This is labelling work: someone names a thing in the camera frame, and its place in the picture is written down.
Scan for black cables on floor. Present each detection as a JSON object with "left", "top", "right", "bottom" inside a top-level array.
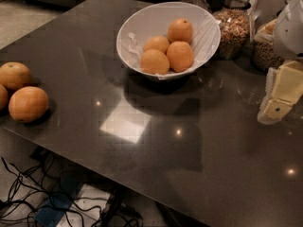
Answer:
[{"left": 0, "top": 156, "right": 143, "bottom": 227}]

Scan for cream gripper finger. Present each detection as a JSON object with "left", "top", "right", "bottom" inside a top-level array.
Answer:
[{"left": 258, "top": 61, "right": 303, "bottom": 125}]

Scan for blue mat on floor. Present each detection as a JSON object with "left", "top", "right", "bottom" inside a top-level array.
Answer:
[{"left": 34, "top": 177, "right": 83, "bottom": 227}]

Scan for glass jar of nuts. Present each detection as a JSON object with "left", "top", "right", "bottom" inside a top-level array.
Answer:
[{"left": 214, "top": 8, "right": 250, "bottom": 60}]

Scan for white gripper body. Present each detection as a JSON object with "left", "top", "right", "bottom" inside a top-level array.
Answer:
[{"left": 273, "top": 0, "right": 303, "bottom": 61}]

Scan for white bowl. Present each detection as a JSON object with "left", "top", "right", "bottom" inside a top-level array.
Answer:
[{"left": 116, "top": 1, "right": 222, "bottom": 81}]

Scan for glass jar of grains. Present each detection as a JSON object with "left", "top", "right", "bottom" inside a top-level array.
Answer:
[{"left": 251, "top": 19, "right": 284, "bottom": 72}]

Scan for large front orange on table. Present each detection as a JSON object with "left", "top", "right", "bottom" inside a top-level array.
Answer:
[{"left": 9, "top": 86, "right": 49, "bottom": 123}]

